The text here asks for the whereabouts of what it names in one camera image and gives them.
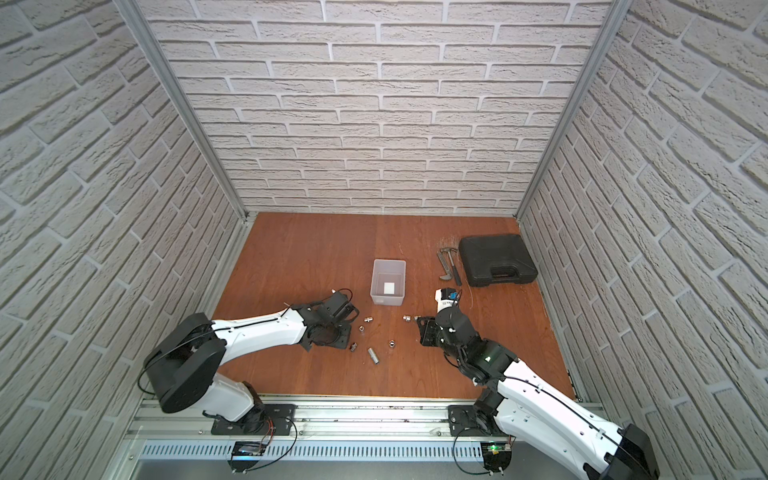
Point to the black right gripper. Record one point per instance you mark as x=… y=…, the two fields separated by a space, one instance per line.
x=426 y=332

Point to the aluminium frame post left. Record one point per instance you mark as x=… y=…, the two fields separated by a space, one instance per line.
x=141 y=30

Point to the left controller board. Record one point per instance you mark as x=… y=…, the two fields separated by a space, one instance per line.
x=246 y=455

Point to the aluminium frame post right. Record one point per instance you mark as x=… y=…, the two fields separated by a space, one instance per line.
x=614 y=18

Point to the aluminium frame post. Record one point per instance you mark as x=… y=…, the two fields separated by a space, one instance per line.
x=614 y=18
x=141 y=30

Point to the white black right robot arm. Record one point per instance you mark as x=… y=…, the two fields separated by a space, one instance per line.
x=519 y=403

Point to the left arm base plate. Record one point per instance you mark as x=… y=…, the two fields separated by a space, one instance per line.
x=265 y=419

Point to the controller board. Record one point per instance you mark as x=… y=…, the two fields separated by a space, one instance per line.
x=496 y=457
x=246 y=455

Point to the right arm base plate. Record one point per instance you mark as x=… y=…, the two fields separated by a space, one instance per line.
x=468 y=420

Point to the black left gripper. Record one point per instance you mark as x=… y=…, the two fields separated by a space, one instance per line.
x=339 y=327

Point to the right controller board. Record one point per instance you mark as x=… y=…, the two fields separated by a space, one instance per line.
x=496 y=457

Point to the translucent plastic storage box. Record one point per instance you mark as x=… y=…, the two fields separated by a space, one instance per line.
x=388 y=282

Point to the grey pipe wrench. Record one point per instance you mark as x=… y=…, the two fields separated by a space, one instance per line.
x=442 y=255

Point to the long silver socket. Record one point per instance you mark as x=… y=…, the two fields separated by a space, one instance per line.
x=373 y=356

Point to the aluminium frame rail left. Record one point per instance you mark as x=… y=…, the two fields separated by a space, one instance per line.
x=119 y=465

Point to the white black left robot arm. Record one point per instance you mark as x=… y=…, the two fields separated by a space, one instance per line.
x=182 y=370

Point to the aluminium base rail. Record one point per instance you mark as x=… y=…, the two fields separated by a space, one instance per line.
x=325 y=428

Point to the black plastic tool case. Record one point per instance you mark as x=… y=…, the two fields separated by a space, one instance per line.
x=496 y=259

